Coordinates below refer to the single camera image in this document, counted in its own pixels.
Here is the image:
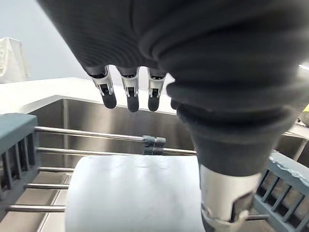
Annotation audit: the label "grey sink rack steel rods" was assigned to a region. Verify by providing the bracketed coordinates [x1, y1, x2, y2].
[0, 113, 309, 232]

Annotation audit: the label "stainless steel sink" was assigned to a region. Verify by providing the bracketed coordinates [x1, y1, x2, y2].
[0, 98, 309, 232]

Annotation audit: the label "white cloth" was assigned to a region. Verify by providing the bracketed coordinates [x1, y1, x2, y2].
[0, 37, 32, 84]

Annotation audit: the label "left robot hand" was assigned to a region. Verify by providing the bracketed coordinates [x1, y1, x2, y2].
[36, 0, 309, 232]

